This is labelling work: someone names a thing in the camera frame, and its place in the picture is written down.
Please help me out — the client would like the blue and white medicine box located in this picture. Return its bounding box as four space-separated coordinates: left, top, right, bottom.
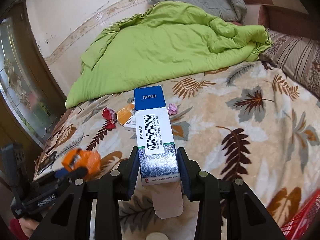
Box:
134 85 184 219

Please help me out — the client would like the red crumpled wrapper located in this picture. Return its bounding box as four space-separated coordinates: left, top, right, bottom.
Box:
102 107 118 129

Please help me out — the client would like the striped pillow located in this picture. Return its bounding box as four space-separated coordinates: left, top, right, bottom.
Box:
259 29 320 105

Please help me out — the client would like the person's left hand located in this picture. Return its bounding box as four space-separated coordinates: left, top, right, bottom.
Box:
21 219 40 239

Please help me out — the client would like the green quilt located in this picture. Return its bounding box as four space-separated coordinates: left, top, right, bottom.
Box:
65 1 273 108

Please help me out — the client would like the small white box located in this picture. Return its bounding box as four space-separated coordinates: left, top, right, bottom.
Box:
123 120 137 132

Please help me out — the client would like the leaf-print blanket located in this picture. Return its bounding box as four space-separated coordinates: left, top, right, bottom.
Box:
32 60 320 240

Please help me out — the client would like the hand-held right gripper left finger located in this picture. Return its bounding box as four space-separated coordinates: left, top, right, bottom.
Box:
37 146 139 240

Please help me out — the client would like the brown headboard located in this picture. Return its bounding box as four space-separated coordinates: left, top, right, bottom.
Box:
237 0 310 29

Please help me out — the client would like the red plastic basket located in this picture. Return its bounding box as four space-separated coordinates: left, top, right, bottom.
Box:
280 189 320 240

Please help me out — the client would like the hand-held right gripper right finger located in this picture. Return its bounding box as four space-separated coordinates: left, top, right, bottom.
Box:
176 147 285 240

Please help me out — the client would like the wooden door with glass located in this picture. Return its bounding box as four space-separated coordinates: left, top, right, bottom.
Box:
0 2 68 155

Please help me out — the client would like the black phone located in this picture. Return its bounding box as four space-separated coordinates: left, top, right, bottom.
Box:
37 151 57 175

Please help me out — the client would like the orange and white plastic bag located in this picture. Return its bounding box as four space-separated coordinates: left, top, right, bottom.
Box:
61 149 102 177

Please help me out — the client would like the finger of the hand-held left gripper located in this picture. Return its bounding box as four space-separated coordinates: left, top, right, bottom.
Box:
54 167 87 180

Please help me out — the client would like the orange medicine box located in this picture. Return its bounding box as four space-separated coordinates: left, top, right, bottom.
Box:
116 102 137 126

